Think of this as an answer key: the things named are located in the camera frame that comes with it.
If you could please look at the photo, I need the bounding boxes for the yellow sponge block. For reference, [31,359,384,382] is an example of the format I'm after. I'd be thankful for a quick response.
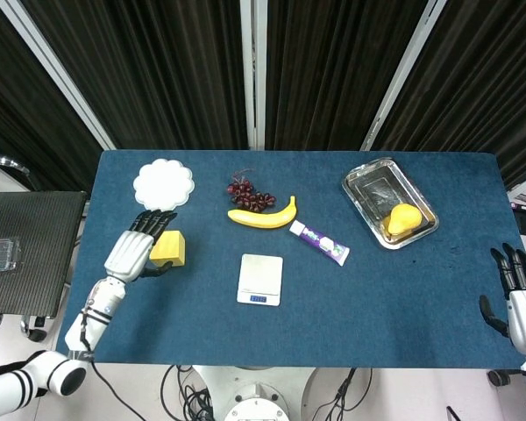
[149,230,188,268]

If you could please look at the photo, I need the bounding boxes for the red grape bunch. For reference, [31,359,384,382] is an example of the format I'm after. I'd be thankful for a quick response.
[226,168,277,215]

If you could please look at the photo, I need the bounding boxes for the small digital kitchen scale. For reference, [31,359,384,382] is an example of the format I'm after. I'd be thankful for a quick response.
[236,253,285,307]

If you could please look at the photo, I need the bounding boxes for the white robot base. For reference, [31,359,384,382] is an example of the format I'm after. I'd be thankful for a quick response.
[192,366,316,421]

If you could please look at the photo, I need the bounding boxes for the yellow pear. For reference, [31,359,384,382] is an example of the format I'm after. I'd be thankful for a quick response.
[386,203,423,236]

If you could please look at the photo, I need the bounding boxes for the stainless steel tray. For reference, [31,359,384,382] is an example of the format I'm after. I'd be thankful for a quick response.
[341,157,440,251]

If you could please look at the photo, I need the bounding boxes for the black curtain panel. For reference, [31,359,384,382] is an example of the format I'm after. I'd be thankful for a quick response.
[370,0,526,189]
[19,0,251,152]
[265,0,433,152]
[0,0,102,194]

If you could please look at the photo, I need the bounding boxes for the purple white toothpaste tube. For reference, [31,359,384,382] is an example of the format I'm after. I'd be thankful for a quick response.
[288,219,351,267]

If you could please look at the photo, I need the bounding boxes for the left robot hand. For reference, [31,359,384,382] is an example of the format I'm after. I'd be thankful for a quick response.
[103,209,179,282]

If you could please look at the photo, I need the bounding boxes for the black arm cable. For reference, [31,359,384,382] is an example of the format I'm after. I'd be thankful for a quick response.
[79,302,146,421]

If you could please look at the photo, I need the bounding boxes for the blue tablecloth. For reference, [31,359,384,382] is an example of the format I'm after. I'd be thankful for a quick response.
[55,150,526,370]

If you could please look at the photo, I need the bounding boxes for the yellow banana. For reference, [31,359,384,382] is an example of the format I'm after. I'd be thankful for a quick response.
[226,195,298,230]

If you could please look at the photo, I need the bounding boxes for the white frame post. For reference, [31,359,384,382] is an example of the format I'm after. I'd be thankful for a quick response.
[0,0,117,152]
[359,0,448,153]
[239,0,268,152]

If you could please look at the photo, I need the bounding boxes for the white scalloped plate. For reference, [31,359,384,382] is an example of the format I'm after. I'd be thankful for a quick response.
[132,158,196,211]

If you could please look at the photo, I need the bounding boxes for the black cable bundle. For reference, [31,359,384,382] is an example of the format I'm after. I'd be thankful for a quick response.
[160,364,216,421]
[310,367,373,421]

